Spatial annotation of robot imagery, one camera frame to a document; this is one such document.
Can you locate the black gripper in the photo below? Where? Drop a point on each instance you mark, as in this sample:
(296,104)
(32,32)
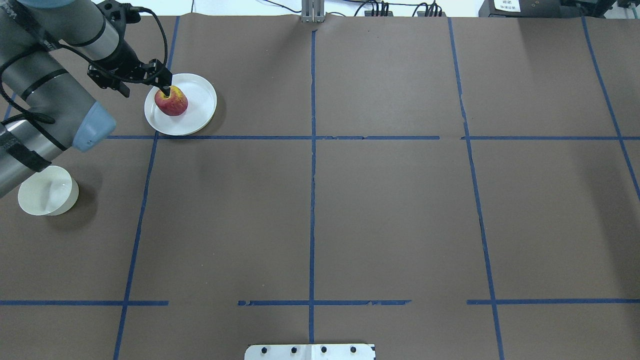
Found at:
(121,58)

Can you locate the red yellow apple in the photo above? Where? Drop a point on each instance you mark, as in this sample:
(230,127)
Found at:
(174,104)

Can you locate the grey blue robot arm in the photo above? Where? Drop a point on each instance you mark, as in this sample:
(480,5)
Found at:
(54,112)

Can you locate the white plate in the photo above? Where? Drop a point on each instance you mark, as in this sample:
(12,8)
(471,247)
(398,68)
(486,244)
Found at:
(202,103)

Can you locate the white bowl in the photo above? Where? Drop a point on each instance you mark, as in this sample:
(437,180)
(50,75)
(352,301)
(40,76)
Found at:
(51,192)

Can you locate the black power strip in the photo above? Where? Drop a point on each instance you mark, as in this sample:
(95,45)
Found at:
(384,9)

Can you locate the black device with label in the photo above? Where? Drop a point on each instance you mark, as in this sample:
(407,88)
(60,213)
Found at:
(546,9)

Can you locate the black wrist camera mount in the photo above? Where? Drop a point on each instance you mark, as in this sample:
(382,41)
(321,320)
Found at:
(119,12)

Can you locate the aluminium frame post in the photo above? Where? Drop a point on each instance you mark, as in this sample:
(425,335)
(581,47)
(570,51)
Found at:
(313,11)

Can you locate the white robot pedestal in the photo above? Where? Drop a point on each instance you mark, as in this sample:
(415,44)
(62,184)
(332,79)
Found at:
(329,351)

